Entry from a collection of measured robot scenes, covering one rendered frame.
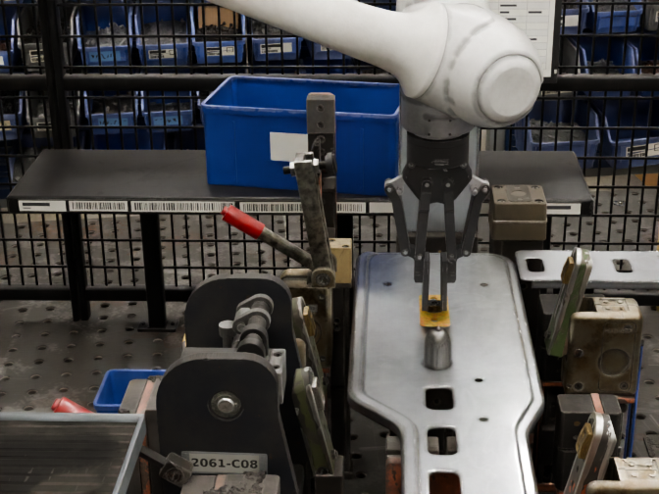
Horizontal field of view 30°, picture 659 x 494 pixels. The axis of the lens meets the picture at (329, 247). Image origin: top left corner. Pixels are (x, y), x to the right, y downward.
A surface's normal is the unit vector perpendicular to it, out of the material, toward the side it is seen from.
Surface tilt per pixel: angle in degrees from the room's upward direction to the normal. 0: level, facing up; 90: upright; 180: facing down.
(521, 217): 89
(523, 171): 0
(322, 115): 90
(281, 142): 90
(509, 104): 93
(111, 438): 0
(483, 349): 0
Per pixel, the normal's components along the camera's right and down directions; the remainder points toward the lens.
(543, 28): -0.05, 0.41
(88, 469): -0.01, -0.91
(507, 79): 0.36, 0.43
